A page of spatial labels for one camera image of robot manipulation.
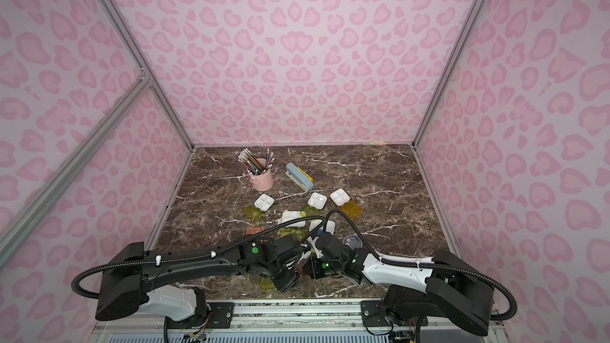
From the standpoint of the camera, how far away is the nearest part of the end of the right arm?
61 cm

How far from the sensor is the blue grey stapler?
40.6 inches

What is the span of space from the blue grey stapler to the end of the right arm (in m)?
0.36
